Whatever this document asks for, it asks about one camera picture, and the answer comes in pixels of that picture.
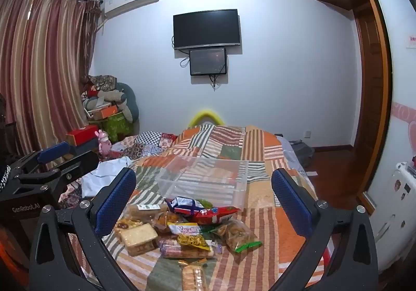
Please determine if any white appliance with stickers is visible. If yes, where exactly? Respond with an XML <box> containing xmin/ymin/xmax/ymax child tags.
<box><xmin>369</xmin><ymin>161</ymin><xmax>416</xmax><ymax>246</ymax></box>

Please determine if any white air conditioner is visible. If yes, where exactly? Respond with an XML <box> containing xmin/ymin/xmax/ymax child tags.
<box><xmin>99</xmin><ymin>0</ymin><xmax>160</xmax><ymax>20</ymax></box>

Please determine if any yellow noodle snack packet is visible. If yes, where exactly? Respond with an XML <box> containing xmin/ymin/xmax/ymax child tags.
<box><xmin>167</xmin><ymin>222</ymin><xmax>212</xmax><ymax>252</ymax></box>

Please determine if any patterned folded blanket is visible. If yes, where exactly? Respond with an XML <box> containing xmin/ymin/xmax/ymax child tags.
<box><xmin>88</xmin><ymin>74</ymin><xmax>118</xmax><ymax>91</ymax></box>

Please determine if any green patterned box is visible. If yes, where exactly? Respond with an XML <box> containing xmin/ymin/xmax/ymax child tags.
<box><xmin>97</xmin><ymin>112</ymin><xmax>134</xmax><ymax>145</ymax></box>

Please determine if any brown pastry packet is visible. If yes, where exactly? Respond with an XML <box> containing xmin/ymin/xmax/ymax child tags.
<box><xmin>153</xmin><ymin>211</ymin><xmax>183</xmax><ymax>235</ymax></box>

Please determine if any grey backpack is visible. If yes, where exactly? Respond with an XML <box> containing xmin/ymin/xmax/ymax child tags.
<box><xmin>275</xmin><ymin>133</ymin><xmax>315</xmax><ymax>169</ymax></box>

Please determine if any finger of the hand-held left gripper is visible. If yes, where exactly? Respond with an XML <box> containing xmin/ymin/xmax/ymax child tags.
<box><xmin>15</xmin><ymin>149</ymin><xmax>100</xmax><ymax>195</ymax></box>
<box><xmin>10</xmin><ymin>141</ymin><xmax>79</xmax><ymax>178</ymax></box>

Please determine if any clear plastic container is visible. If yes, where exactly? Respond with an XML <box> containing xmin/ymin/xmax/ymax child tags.
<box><xmin>155</xmin><ymin>156</ymin><xmax>249</xmax><ymax>212</ymax></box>

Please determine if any yellow hoop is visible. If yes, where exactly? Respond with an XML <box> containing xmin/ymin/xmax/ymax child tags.
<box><xmin>188</xmin><ymin>110</ymin><xmax>225</xmax><ymax>127</ymax></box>

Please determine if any small black wall monitor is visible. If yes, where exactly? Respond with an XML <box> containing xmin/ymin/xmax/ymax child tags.
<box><xmin>189</xmin><ymin>48</ymin><xmax>227</xmax><ymax>76</ymax></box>

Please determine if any pink plush toy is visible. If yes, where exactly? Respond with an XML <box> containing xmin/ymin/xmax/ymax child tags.
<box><xmin>94</xmin><ymin>130</ymin><xmax>113</xmax><ymax>158</ymax></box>

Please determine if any clear bag of fried snacks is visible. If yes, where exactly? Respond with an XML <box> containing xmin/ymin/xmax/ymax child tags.
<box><xmin>211</xmin><ymin>219</ymin><xmax>263</xmax><ymax>253</ymax></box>

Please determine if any blue white snack packet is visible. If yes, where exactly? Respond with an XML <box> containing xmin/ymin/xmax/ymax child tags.
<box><xmin>164</xmin><ymin>196</ymin><xmax>204</xmax><ymax>215</ymax></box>

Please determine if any orange cloth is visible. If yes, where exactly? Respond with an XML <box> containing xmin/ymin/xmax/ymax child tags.
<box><xmin>0</xmin><ymin>224</ymin><xmax>36</xmax><ymax>282</ymax></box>

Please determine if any red snack packet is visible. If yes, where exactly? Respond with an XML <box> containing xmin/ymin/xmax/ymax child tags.
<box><xmin>192</xmin><ymin>206</ymin><xmax>242</xmax><ymax>226</ymax></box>

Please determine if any red box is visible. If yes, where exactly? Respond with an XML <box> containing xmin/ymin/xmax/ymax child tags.
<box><xmin>66</xmin><ymin>126</ymin><xmax>100</xmax><ymax>148</ymax></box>

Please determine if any bread packet with white label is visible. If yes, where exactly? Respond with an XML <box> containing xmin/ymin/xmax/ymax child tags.
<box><xmin>127</xmin><ymin>203</ymin><xmax>170</xmax><ymax>223</ymax></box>

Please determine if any wooden door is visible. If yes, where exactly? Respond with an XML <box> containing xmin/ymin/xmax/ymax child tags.
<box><xmin>353</xmin><ymin>0</ymin><xmax>392</xmax><ymax>204</ymax></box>

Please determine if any black wall television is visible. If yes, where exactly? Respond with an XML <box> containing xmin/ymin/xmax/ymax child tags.
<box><xmin>173</xmin><ymin>9</ymin><xmax>242</xmax><ymax>51</ymax></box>

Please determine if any square sponge cake packet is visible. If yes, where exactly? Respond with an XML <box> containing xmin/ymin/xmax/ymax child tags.
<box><xmin>119</xmin><ymin>223</ymin><xmax>159</xmax><ymax>257</ymax></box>

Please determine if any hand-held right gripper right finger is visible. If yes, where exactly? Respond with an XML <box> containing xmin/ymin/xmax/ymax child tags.
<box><xmin>270</xmin><ymin>168</ymin><xmax>379</xmax><ymax>291</ymax></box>

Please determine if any orange cardboard box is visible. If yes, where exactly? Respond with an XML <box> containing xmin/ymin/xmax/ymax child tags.
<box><xmin>88</xmin><ymin>105</ymin><xmax>119</xmax><ymax>121</ymax></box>

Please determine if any biscuit packet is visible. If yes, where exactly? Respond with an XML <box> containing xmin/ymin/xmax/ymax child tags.
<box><xmin>180</xmin><ymin>260</ymin><xmax>209</xmax><ymax>291</ymax></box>

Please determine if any white plastic bag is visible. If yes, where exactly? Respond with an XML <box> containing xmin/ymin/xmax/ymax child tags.
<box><xmin>81</xmin><ymin>156</ymin><xmax>139</xmax><ymax>199</ymax></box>

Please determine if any striped red beige curtain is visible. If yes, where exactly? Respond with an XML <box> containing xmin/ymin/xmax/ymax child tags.
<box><xmin>0</xmin><ymin>0</ymin><xmax>101</xmax><ymax>161</ymax></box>

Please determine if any pink wafer packet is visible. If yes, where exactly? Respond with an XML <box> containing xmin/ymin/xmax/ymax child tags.
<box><xmin>156</xmin><ymin>236</ymin><xmax>217</xmax><ymax>260</ymax></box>

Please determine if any nut pastry packet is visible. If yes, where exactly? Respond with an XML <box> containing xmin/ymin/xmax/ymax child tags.
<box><xmin>114</xmin><ymin>217</ymin><xmax>144</xmax><ymax>232</ymax></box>

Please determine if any striped patchwork blanket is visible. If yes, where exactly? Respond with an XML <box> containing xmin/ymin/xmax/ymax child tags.
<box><xmin>81</xmin><ymin>123</ymin><xmax>329</xmax><ymax>291</ymax></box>

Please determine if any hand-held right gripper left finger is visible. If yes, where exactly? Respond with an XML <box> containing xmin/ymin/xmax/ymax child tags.
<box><xmin>29</xmin><ymin>167</ymin><xmax>144</xmax><ymax>291</ymax></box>

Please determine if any checkered patchwork quilt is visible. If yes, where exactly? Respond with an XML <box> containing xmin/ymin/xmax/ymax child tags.
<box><xmin>58</xmin><ymin>130</ymin><xmax>178</xmax><ymax>210</ymax></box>

